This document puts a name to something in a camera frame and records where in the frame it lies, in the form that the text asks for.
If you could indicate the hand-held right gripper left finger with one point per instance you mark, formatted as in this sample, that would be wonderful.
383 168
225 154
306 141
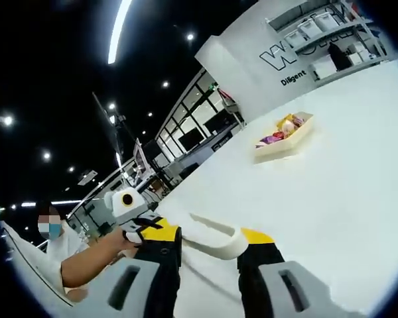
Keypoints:
129 291

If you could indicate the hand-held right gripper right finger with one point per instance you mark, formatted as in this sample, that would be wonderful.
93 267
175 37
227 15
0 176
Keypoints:
292 291

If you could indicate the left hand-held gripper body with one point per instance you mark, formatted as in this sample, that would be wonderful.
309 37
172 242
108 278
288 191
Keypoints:
122 208

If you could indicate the cream food tongs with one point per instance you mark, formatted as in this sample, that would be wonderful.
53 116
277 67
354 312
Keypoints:
232 246

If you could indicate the large purple food packet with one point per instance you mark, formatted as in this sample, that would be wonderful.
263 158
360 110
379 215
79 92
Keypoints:
267 139

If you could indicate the cream plastic container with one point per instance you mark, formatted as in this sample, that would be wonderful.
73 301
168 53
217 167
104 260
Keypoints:
285 149

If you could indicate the red food packet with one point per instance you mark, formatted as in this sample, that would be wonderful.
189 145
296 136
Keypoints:
278 135

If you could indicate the yellow bun food packet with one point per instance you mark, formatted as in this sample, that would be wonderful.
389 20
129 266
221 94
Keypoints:
285 120

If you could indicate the person's left hand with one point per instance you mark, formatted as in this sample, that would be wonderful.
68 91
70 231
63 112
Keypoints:
114 243

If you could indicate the ceiling air vent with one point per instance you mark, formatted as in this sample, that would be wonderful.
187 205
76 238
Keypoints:
88 177

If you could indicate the black tripod stand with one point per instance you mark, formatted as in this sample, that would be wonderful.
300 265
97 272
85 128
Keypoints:
119 139

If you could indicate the black desk monitor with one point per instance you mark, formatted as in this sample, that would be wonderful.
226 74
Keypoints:
219 122
190 138

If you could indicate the long ceiling light strip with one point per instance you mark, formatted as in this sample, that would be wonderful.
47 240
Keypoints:
119 30

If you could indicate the white cardboard box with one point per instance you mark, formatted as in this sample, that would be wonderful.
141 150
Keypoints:
322 71

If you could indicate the black backpack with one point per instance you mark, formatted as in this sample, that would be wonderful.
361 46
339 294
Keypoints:
339 57

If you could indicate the grey metal shelving rack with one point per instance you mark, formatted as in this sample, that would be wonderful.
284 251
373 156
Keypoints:
345 39

